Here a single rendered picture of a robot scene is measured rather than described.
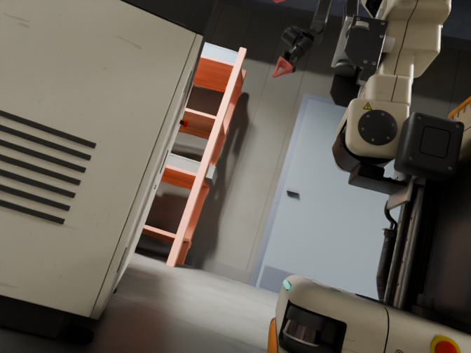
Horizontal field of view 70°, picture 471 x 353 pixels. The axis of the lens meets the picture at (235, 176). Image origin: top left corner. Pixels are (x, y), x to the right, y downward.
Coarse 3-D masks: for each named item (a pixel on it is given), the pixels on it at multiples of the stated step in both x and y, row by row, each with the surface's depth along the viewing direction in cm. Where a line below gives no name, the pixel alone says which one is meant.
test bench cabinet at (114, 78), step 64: (0, 0) 76; (64, 0) 80; (0, 64) 74; (64, 64) 78; (128, 64) 81; (192, 64) 85; (0, 128) 72; (64, 128) 76; (128, 128) 79; (0, 192) 71; (64, 192) 74; (128, 192) 77; (0, 256) 70; (64, 256) 73; (0, 320) 71; (64, 320) 75
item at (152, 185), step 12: (192, 72) 101; (180, 108) 110; (168, 132) 86; (168, 144) 122; (156, 168) 92; (156, 180) 134; (144, 204) 99; (132, 228) 80; (132, 240) 109; (120, 264) 77
